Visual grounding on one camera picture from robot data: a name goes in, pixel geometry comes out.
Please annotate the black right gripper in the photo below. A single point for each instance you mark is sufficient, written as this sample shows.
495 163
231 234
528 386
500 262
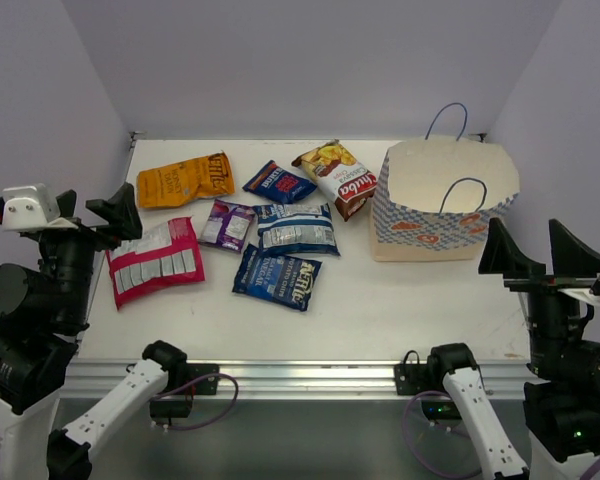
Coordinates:
572 260

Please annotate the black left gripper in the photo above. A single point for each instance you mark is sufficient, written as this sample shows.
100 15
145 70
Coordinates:
81 230

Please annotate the pink snack packet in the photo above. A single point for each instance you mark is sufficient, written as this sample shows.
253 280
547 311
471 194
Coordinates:
166 255

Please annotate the blue checkered paper bag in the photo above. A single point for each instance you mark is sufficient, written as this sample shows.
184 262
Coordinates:
436 195

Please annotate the orange snack packet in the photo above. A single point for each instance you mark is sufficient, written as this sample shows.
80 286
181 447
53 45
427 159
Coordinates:
178 184

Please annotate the purple candy packet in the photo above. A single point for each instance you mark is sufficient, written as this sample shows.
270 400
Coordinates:
227 226

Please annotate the small blue snack packet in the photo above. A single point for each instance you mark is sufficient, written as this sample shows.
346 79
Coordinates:
279 185

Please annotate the dark blue snack packet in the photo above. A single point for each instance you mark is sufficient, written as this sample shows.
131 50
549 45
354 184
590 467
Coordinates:
285 229

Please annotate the blue white snack packet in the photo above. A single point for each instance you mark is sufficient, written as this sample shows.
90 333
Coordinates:
280 279

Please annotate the brown snack packet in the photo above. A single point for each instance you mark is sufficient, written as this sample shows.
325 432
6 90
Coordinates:
339 175

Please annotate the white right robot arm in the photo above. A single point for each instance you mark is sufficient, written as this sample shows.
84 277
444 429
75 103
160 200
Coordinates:
431 321

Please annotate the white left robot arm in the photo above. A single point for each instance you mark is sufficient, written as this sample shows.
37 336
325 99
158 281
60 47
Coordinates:
42 311

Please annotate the black right controller box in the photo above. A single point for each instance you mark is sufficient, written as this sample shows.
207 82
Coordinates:
438 409

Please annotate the black controller box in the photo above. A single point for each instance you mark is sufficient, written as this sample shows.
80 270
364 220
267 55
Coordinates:
167 410
438 409

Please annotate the black left controller box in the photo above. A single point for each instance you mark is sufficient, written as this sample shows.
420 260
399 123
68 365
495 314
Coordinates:
167 410

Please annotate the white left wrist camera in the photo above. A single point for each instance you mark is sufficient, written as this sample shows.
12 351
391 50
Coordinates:
33 208

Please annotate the aluminium mounting rail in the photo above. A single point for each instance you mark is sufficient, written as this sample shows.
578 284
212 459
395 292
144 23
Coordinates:
298 380

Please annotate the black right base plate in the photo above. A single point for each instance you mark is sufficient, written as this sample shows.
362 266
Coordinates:
413 376

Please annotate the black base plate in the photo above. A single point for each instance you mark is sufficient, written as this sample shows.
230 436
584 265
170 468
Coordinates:
413 376
190 379

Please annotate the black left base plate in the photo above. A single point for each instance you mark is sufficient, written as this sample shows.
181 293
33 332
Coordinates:
190 379

